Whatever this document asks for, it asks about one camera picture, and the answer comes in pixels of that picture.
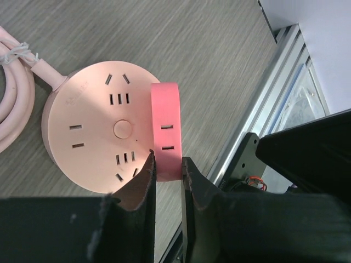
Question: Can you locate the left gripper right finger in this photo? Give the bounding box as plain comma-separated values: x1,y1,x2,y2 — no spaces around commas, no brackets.
182,157,350,262

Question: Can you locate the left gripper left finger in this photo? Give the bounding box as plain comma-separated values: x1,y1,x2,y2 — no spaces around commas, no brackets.
1,153,156,262

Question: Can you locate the pink round power socket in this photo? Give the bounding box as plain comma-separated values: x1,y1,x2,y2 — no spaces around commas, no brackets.
42,61,158,193

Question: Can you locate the red pink square plug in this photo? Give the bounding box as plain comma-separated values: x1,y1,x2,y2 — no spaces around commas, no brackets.
151,83,182,182

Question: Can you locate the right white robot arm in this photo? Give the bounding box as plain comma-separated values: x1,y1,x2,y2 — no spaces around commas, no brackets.
256,110,350,201

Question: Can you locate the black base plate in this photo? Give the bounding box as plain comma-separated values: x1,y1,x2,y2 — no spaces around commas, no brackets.
218,133,267,192

